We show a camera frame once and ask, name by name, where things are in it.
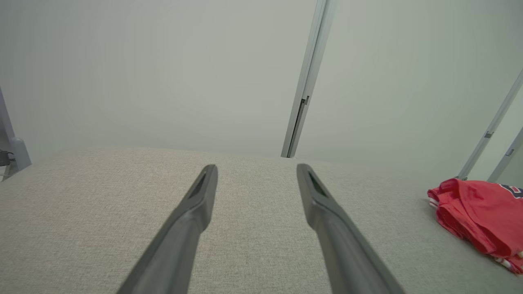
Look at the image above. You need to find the red basketball jersey white trim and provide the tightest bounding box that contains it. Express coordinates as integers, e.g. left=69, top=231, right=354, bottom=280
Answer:
left=427, top=178, right=523, bottom=262

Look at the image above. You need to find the grey bracket at left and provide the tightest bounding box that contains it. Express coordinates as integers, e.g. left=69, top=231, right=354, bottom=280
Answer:
left=0, top=87, right=32, bottom=172

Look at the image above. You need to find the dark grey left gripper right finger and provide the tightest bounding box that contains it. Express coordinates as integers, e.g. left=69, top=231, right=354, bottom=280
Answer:
left=297, top=163, right=405, bottom=294

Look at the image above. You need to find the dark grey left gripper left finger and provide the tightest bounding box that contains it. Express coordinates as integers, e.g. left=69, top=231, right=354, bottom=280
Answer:
left=116, top=164, right=219, bottom=294

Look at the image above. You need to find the black cable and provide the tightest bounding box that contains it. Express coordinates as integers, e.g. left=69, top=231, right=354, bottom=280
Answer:
left=0, top=150, right=16, bottom=180

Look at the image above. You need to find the grey fabric sofa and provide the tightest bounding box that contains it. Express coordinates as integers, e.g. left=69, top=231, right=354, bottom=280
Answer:
left=0, top=147, right=523, bottom=294

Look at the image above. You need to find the aluminium partition post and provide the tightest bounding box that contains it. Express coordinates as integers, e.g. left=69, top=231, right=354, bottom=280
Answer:
left=456, top=69, right=523, bottom=181
left=487, top=127, right=523, bottom=183
left=281, top=0, right=338, bottom=158

